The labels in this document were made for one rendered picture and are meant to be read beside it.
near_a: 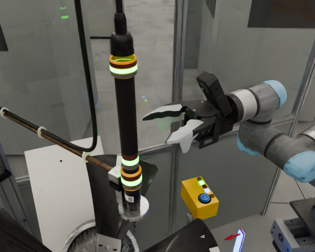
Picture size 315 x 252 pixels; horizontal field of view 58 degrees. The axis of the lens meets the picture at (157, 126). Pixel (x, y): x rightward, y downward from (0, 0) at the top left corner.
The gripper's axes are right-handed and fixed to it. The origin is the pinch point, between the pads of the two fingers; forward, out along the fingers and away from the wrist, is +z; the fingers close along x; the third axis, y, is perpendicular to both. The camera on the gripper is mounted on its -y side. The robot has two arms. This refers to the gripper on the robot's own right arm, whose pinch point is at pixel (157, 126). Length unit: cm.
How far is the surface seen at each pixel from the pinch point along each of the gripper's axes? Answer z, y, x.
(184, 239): -10.6, 47.7, 1.1
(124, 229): 7.4, 34.9, 5.4
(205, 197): -33, 58, 18
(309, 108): -280, 143, 117
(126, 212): 8.7, 19.7, -1.2
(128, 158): 7.4, 3.9, -1.7
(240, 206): -105, 143, 52
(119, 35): 7.2, -19.5, -1.4
